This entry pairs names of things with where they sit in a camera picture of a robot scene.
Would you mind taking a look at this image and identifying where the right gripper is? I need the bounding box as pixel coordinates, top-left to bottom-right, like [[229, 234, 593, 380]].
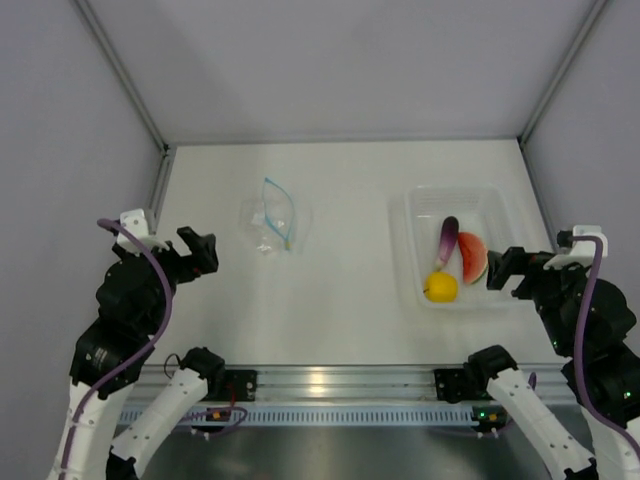
[[486, 245, 587, 354]]

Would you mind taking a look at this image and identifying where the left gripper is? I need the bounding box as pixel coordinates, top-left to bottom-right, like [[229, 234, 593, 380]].
[[113, 226, 216, 335]]

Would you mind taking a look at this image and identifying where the green fake lettuce leaf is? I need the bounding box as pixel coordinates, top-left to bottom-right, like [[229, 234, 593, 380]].
[[458, 232, 488, 285]]

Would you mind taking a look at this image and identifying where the purple fake eggplant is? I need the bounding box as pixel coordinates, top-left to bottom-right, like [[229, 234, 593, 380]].
[[434, 216, 459, 271]]

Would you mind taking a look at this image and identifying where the clear zip top bag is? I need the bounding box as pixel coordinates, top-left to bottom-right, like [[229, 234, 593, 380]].
[[238, 177, 313, 255]]

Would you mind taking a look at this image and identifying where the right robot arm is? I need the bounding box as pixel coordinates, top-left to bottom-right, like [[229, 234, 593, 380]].
[[464, 235, 639, 479]]

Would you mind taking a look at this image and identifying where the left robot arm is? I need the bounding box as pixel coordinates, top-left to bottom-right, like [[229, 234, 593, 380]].
[[49, 219, 226, 479]]

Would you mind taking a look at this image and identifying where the clear plastic basket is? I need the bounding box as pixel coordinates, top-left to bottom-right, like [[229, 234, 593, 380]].
[[388, 184, 520, 316]]

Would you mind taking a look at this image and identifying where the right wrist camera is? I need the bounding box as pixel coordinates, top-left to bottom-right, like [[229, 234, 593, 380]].
[[543, 224, 608, 270]]

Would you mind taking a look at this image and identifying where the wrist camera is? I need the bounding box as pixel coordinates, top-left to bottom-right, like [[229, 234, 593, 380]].
[[119, 208, 169, 250], [543, 224, 608, 270]]

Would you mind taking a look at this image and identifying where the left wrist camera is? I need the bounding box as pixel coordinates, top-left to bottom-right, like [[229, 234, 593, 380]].
[[119, 208, 169, 250]]

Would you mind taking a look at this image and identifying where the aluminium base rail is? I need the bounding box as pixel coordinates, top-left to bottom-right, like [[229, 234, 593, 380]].
[[129, 364, 574, 405]]

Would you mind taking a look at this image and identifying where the white slotted cable duct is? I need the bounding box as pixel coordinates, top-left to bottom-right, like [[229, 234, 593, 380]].
[[119, 403, 506, 427]]

